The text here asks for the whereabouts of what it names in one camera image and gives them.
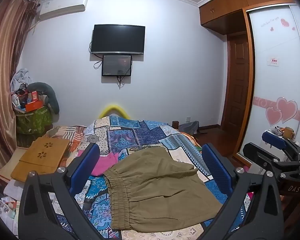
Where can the beige bedside board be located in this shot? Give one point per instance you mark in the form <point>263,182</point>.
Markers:
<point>7,165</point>

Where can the orange fleece blanket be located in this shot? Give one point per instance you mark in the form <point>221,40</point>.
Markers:
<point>193,140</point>

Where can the wooden overhead cabinet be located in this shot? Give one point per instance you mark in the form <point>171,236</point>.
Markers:
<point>227,7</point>

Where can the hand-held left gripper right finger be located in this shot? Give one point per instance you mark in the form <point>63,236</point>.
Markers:
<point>218,170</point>

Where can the green patterned bag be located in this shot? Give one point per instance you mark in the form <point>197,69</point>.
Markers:
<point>33,121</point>

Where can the pile of papers and packets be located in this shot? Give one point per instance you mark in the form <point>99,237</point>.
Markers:
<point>8,205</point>

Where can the brown striped curtain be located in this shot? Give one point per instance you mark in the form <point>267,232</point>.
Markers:
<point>5,67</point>

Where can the grey neck pillow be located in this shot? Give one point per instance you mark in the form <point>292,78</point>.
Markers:
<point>48,92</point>

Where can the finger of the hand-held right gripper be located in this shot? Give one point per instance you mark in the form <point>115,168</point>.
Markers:
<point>262,156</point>
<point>275,138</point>

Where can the yellow curved cushion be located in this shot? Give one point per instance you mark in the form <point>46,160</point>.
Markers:
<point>113,106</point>

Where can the white air conditioner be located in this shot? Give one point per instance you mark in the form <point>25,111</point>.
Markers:
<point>62,6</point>

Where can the black wall television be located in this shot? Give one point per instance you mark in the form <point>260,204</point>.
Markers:
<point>118,39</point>

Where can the white crumpled cloth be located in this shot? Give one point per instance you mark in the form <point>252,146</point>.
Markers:
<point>20,78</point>

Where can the bamboo lap desk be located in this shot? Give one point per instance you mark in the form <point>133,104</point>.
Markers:
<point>40,160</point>

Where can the brown wooden door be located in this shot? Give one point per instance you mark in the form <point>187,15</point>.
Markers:
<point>237,85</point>

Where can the orange box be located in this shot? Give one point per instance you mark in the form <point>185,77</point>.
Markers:
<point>34,106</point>

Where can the dark grey bag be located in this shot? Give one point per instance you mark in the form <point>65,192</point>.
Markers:
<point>190,127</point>

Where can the pink cloth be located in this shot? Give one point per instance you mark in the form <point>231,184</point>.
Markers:
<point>105,163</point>

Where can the wardrobe with heart print doors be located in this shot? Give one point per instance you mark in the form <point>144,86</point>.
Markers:
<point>277,67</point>

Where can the blue patchwork print blanket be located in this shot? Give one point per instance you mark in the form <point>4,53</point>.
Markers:
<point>130,135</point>

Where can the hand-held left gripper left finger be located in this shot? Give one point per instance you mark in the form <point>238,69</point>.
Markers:
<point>86,165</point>

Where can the olive green pants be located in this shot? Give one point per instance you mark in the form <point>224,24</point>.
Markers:
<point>160,187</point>

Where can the small black wall monitor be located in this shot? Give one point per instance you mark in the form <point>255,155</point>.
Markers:
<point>117,65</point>

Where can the orange striped blanket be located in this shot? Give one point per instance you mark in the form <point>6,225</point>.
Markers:
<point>65,135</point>

